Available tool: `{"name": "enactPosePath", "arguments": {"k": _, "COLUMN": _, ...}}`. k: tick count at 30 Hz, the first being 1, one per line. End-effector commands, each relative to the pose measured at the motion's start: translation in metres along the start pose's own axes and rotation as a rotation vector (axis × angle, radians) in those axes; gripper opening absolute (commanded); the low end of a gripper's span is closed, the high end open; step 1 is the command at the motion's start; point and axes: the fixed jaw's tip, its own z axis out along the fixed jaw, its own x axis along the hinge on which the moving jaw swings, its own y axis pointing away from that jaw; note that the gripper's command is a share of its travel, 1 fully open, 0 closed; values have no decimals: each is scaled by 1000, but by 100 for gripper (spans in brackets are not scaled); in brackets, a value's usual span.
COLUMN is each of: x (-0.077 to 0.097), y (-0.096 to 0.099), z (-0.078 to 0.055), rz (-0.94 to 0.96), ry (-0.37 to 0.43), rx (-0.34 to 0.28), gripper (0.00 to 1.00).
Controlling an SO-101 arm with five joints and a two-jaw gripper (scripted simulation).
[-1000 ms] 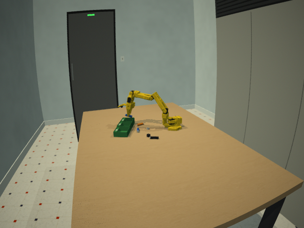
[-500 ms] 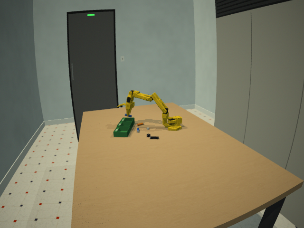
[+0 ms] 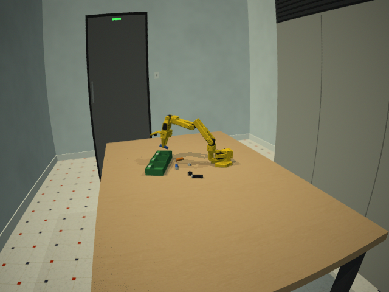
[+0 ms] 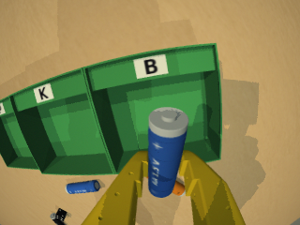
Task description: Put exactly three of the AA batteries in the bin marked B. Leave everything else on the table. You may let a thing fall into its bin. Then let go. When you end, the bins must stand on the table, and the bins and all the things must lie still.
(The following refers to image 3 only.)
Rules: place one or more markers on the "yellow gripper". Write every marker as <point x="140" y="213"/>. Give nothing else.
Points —
<point x="164" y="136"/>

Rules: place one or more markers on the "green three-compartment bin rack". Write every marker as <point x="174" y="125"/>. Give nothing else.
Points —
<point x="159" y="163"/>

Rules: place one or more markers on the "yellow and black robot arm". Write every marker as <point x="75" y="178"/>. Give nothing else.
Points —
<point x="223" y="156"/>

